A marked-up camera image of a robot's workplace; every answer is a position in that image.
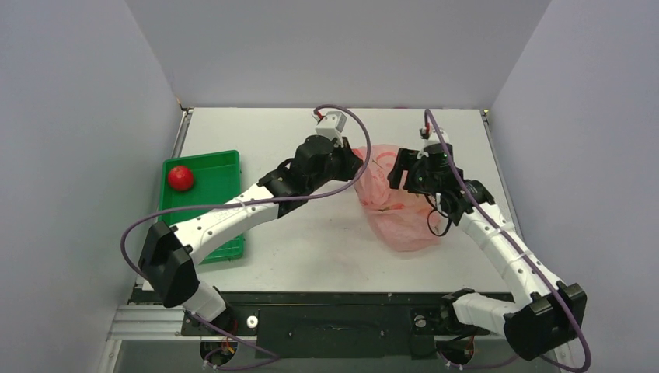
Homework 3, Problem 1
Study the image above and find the pink plastic bag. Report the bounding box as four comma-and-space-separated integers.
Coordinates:
354, 145, 448, 253

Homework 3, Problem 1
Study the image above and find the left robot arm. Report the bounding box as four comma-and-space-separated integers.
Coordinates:
138, 135, 364, 334

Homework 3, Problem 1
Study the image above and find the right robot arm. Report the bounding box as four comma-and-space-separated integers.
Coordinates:
387, 144, 587, 361

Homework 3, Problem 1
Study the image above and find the red fake apple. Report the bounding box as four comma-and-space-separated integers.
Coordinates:
166, 166, 195, 192

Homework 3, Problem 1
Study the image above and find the green plastic tray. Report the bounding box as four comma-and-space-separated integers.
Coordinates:
157, 150, 245, 264

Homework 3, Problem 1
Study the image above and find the black loop cable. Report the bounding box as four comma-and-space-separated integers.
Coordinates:
426, 195, 454, 239

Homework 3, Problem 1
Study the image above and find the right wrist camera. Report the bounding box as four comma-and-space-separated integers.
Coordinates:
417, 127, 446, 159

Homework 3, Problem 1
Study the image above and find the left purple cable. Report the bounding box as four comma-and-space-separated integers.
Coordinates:
120, 105, 373, 371

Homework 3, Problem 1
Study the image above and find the purple cable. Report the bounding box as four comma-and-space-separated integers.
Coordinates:
120, 105, 373, 371
423, 108, 593, 373

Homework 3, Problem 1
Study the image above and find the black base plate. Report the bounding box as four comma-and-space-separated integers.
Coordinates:
128, 291, 542, 361

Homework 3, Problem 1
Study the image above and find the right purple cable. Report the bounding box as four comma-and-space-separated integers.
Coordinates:
423, 108, 593, 373

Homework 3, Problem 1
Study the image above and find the aluminium frame rail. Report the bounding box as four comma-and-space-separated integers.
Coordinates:
105, 303, 571, 342

